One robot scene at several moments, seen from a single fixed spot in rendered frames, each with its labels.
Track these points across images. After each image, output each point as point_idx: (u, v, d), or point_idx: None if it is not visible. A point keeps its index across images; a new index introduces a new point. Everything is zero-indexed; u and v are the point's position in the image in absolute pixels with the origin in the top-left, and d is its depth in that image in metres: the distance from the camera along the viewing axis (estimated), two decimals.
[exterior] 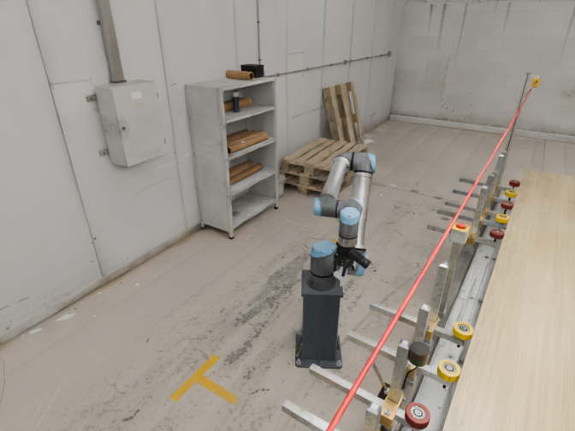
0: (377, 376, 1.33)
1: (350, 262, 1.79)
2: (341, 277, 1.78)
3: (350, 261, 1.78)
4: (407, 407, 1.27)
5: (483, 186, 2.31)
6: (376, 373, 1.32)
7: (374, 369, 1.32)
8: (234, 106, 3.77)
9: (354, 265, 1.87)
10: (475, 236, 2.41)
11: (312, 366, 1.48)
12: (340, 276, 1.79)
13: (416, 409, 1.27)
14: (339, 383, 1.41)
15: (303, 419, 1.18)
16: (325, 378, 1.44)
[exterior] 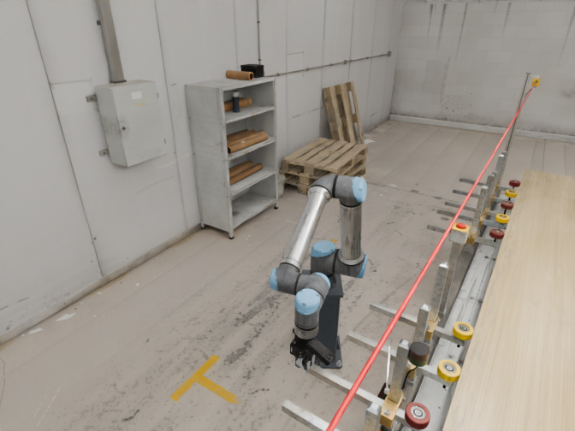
0: (388, 358, 1.43)
1: (311, 355, 1.44)
2: (305, 369, 1.47)
3: (310, 353, 1.43)
4: (407, 407, 1.27)
5: (483, 186, 2.31)
6: (388, 352, 1.43)
7: (388, 347, 1.44)
8: (234, 106, 3.77)
9: (312, 362, 1.49)
10: (475, 236, 2.41)
11: (312, 366, 1.48)
12: (303, 367, 1.48)
13: (416, 409, 1.27)
14: (339, 383, 1.41)
15: (303, 419, 1.18)
16: (325, 378, 1.44)
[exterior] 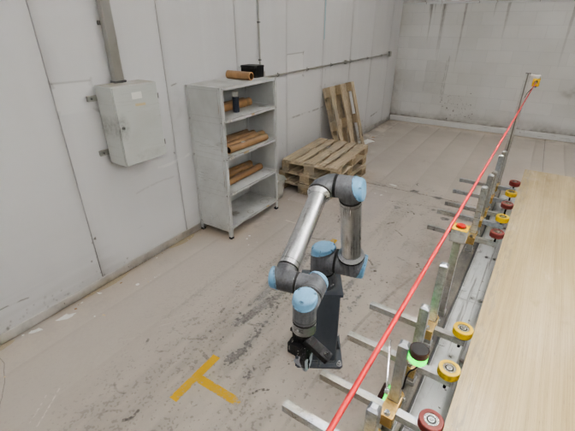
0: (388, 358, 1.43)
1: (308, 353, 1.45)
2: (302, 368, 1.47)
3: (307, 351, 1.43)
4: (420, 414, 1.25)
5: (483, 186, 2.31)
6: (388, 352, 1.43)
7: (388, 347, 1.44)
8: (234, 106, 3.77)
9: (310, 360, 1.49)
10: (475, 236, 2.41)
11: (323, 372, 1.45)
12: (300, 365, 1.49)
13: (429, 416, 1.25)
14: (351, 389, 1.39)
15: (303, 419, 1.18)
16: (336, 384, 1.41)
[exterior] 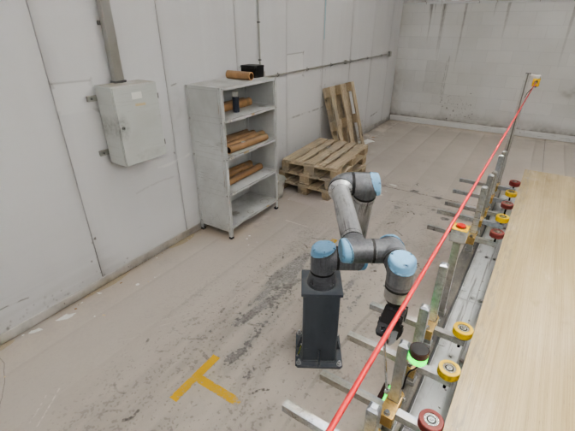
0: (384, 363, 1.38)
1: None
2: None
3: None
4: (420, 414, 1.25)
5: (483, 186, 2.31)
6: (383, 357, 1.38)
7: (383, 352, 1.38)
8: (234, 106, 3.77)
9: (391, 336, 1.35)
10: (475, 236, 2.41)
11: (323, 372, 1.45)
12: None
13: (429, 416, 1.25)
14: (351, 389, 1.39)
15: (303, 419, 1.18)
16: (336, 384, 1.41)
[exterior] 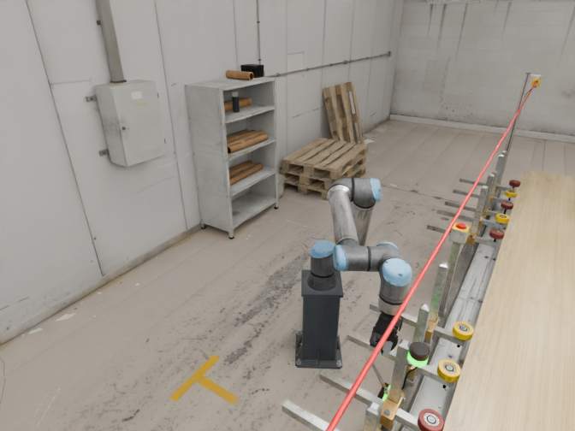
0: (377, 377, 1.33)
1: None
2: None
3: None
4: (420, 414, 1.25)
5: (483, 186, 2.31)
6: (375, 374, 1.32)
7: (373, 370, 1.31)
8: (234, 106, 3.77)
9: (386, 347, 1.32)
10: (475, 236, 2.41)
11: (323, 372, 1.45)
12: None
13: (429, 416, 1.25)
14: (351, 389, 1.39)
15: (303, 419, 1.18)
16: (336, 384, 1.41)
